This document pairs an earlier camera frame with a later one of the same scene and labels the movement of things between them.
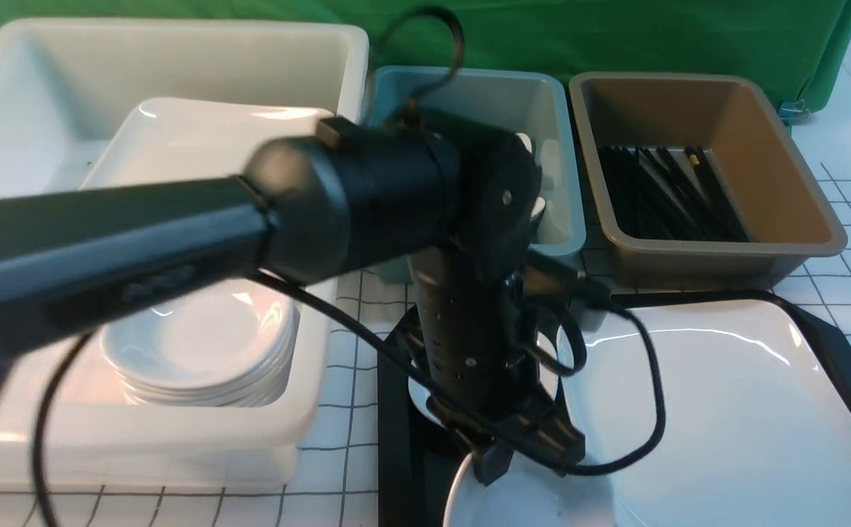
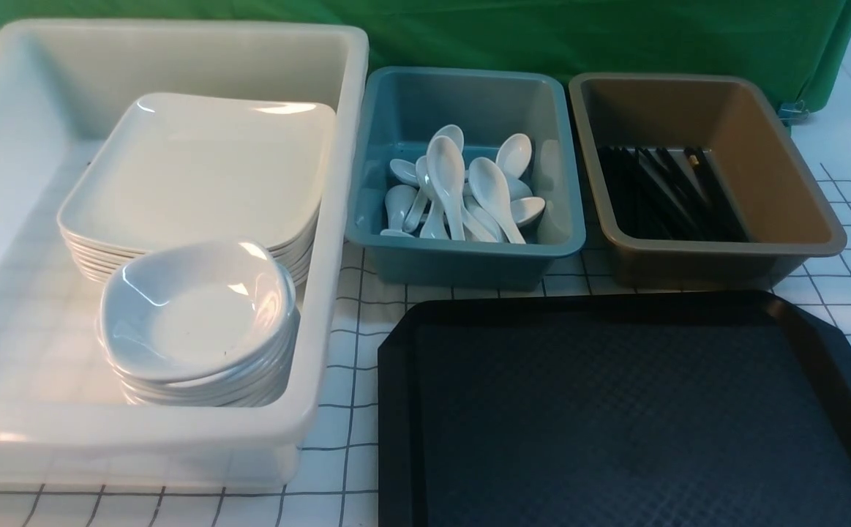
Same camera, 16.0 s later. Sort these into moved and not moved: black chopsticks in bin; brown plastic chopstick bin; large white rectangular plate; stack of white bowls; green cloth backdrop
Moved: large white rectangular plate
Not moved: stack of white bowls; black chopsticks in bin; brown plastic chopstick bin; green cloth backdrop
